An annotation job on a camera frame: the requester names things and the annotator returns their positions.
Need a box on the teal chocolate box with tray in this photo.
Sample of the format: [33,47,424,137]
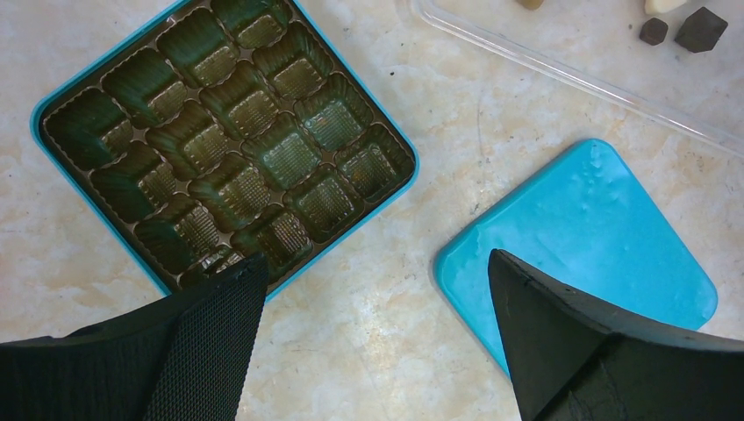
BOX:
[30,1,419,295]

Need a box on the teal box lid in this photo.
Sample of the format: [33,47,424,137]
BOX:
[433,139,719,369]

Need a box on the dark square chocolate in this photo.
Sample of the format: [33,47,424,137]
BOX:
[674,7,728,54]

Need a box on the clear plastic tray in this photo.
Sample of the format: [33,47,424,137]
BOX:
[412,1,743,155]

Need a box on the small dark cube chocolate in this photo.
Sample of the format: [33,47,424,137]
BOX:
[639,18,669,46]

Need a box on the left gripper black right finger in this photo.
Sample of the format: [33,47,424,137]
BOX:
[488,249,743,420]

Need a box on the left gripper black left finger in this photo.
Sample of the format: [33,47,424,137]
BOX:
[1,253,268,420]

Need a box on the white heart chocolate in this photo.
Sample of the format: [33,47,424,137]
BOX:
[644,0,687,16]

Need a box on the tan round chocolate disc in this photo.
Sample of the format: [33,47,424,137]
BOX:
[517,0,544,11]

